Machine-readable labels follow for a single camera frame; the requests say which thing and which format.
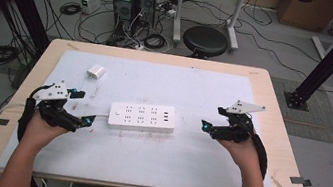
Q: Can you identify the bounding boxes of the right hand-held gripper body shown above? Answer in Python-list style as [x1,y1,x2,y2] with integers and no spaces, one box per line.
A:
[209,95,267,148]

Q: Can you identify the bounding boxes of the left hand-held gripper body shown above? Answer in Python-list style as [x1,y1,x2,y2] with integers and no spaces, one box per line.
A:
[28,76,90,135]

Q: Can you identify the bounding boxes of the person's right hand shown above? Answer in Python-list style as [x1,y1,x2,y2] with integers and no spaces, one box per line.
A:
[213,129,267,180]

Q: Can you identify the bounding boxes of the person's left hand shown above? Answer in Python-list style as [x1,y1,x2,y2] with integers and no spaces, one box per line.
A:
[20,111,71,156]

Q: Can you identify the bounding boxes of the white charger adapter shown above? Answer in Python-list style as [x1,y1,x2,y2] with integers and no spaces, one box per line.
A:
[85,62,108,83]

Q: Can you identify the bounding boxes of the white power strip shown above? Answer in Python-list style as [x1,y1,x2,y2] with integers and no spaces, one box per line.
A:
[105,96,179,139]

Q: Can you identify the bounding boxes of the white table mat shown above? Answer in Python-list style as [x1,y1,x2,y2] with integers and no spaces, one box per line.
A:
[0,39,293,187]

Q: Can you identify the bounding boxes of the black round stool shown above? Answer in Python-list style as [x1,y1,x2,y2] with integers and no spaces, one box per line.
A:
[179,22,232,63]

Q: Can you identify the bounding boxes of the grey floor mat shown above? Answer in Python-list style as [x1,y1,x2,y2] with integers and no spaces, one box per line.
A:
[261,76,333,145]

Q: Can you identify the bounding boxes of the white power supply box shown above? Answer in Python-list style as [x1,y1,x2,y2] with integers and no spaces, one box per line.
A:
[78,0,102,17]

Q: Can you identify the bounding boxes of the black computer tower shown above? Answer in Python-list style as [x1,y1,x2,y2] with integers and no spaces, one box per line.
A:
[132,0,159,29]
[107,0,139,36]

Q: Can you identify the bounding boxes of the large cardboard box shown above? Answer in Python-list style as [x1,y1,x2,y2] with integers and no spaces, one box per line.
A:
[274,0,333,35]

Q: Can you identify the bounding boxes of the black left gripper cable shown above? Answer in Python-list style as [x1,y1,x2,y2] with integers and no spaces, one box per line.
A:
[14,80,53,147]

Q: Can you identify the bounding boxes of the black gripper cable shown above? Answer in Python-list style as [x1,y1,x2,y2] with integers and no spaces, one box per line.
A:
[224,117,276,187]
[14,80,53,147]

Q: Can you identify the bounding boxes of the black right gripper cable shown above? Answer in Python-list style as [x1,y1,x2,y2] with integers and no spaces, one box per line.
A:
[224,117,276,187]

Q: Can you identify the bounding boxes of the small black cable coil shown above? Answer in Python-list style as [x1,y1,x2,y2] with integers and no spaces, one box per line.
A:
[58,0,83,18]

